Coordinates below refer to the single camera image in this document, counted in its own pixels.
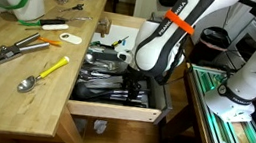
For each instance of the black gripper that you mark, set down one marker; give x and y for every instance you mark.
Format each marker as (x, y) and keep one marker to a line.
(135, 76)

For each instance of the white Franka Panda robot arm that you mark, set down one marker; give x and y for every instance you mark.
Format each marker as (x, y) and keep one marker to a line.
(159, 42)

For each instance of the wooden drawer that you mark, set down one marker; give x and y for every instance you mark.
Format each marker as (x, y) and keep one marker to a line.
(112, 110)

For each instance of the steel table spoon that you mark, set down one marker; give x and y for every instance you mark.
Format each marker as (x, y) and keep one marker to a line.
(89, 57)

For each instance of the wide blade steel knife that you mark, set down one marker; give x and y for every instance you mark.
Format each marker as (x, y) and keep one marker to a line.
(100, 78)

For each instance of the steel fork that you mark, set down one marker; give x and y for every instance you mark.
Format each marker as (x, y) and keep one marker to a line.
(106, 67)

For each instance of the grey cutlery organizer tray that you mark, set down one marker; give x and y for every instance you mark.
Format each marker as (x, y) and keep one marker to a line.
(106, 55)

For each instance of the crumpled white paper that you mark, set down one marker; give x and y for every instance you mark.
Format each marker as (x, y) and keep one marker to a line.
(100, 126)

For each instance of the yellow black screwdriver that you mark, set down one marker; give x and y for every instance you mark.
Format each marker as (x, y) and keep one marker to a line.
(118, 42)

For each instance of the green black small tool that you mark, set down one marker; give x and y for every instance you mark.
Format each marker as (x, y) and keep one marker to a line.
(98, 45)

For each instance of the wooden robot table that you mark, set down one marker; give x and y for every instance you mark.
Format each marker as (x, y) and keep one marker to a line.
(197, 108)

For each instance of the small wooden block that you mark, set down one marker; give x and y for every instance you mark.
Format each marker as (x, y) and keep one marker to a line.
(104, 26)

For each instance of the black trash can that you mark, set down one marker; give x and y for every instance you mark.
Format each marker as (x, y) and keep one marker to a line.
(210, 46)

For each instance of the slim steel utensil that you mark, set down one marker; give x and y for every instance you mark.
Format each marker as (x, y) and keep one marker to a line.
(78, 18)

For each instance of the orange peeler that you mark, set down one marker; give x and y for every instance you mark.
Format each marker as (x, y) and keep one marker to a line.
(50, 41)

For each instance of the steel can opener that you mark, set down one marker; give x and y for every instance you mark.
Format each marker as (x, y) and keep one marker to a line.
(27, 47)

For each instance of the white leaning boards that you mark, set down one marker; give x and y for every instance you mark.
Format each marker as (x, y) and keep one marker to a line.
(228, 25)

